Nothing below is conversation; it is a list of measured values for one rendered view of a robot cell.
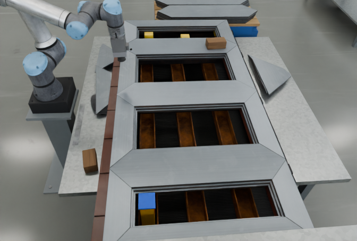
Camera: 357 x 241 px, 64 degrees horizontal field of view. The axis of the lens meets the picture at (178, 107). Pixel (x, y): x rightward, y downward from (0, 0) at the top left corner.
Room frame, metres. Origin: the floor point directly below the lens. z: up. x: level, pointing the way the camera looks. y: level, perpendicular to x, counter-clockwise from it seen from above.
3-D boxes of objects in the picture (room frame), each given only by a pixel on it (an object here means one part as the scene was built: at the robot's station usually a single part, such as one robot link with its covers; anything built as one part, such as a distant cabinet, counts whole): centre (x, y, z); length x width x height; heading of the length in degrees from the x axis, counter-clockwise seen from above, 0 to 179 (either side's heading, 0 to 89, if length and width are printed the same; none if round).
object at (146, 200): (0.48, 0.10, 0.88); 0.06 x 0.06 x 0.02; 7
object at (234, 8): (2.16, -0.17, 0.82); 0.80 x 0.40 x 0.06; 97
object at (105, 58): (1.60, 0.50, 0.70); 0.39 x 0.12 x 0.04; 7
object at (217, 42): (1.56, -0.21, 0.87); 0.12 x 0.06 x 0.05; 102
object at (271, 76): (1.43, -0.57, 0.77); 0.45 x 0.20 x 0.04; 7
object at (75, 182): (1.25, 0.49, 0.67); 1.30 x 0.20 x 0.03; 7
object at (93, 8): (1.18, 0.41, 1.24); 0.11 x 0.11 x 0.08; 80
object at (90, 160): (0.75, 0.40, 0.70); 0.10 x 0.06 x 0.05; 19
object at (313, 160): (1.28, -0.59, 0.74); 1.20 x 0.26 x 0.03; 7
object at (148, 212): (0.48, 0.10, 0.78); 0.05 x 0.05 x 0.19; 7
